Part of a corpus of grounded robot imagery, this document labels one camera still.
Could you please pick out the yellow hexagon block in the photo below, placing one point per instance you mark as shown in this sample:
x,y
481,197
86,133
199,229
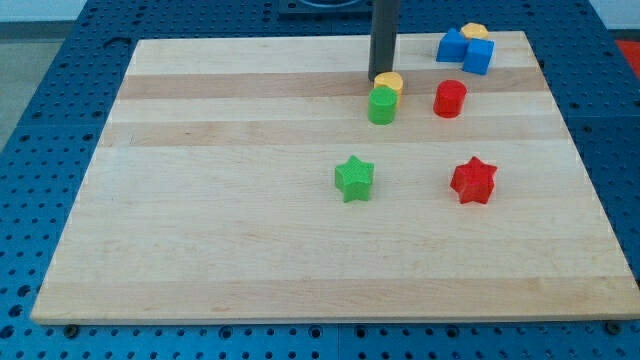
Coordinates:
x,y
474,31

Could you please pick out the yellow heart block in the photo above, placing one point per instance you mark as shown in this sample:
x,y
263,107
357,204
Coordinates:
x,y
392,80

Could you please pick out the light wooden board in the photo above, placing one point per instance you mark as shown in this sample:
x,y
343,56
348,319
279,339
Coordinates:
x,y
210,198

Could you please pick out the blue triangle block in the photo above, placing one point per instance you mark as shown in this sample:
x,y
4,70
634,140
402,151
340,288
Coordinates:
x,y
452,47

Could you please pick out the green star block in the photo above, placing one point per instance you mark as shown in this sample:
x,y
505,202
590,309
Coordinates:
x,y
354,179

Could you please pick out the red cylinder block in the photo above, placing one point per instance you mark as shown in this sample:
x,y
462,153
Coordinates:
x,y
449,99

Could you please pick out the red star block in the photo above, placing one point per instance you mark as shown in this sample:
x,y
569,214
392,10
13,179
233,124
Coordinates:
x,y
474,181

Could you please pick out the blue cube block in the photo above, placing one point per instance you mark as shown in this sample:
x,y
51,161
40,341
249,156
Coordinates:
x,y
478,56

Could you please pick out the green cylinder block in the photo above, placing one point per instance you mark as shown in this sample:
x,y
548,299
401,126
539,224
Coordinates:
x,y
382,104

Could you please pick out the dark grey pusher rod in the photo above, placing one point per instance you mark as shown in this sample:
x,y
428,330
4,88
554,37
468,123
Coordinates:
x,y
384,26

